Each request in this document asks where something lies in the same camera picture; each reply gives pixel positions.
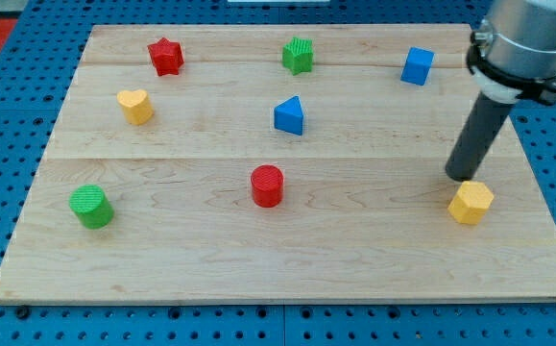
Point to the green cylinder block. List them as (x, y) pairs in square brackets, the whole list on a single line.
[(91, 206)]

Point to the blue triangle block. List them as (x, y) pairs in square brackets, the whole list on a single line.
[(288, 116)]

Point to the red cylinder block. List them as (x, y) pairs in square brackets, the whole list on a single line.
[(267, 186)]

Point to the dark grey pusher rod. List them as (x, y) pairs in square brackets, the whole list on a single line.
[(476, 138)]

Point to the green star block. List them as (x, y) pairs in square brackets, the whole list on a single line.
[(297, 55)]

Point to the wooden board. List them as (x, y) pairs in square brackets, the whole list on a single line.
[(363, 218)]

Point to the yellow heart block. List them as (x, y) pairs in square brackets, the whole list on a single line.
[(135, 105)]

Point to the yellow hexagon block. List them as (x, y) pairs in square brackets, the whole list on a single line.
[(470, 202)]

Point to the red star block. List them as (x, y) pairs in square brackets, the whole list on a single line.
[(166, 56)]

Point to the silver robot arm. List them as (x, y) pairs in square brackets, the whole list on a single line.
[(512, 56)]

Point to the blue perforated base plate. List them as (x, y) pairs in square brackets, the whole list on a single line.
[(41, 43)]

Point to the blue cube block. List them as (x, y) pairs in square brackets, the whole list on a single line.
[(417, 66)]

